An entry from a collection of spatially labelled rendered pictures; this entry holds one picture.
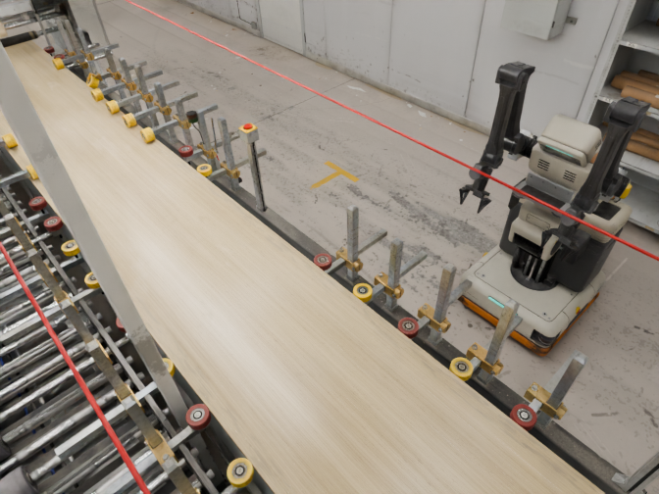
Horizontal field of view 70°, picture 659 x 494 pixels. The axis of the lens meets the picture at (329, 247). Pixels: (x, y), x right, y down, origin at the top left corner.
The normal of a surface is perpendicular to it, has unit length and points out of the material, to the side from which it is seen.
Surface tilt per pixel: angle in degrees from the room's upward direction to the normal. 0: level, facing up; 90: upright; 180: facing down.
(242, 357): 0
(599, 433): 0
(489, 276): 0
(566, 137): 42
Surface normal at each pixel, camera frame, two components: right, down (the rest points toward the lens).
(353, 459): -0.04, -0.72
